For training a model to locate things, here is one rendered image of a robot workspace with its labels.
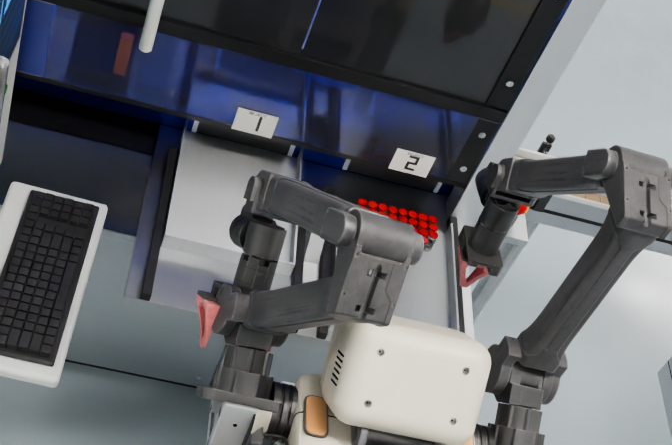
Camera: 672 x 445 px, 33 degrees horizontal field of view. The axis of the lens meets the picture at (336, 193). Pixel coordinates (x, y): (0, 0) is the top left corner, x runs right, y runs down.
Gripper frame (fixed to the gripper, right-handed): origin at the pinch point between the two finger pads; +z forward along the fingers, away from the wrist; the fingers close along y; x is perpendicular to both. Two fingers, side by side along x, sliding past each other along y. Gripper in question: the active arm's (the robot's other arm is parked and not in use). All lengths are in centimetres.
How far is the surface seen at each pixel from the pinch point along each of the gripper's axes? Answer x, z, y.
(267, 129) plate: 39, 1, 36
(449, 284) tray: -5.3, 16.4, 19.6
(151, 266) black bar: 56, 17, 5
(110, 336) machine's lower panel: 58, 79, 49
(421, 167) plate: 5.0, 0.9, 36.4
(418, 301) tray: 1.5, 17.9, 13.8
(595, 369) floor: -92, 95, 95
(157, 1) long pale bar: 66, -27, 25
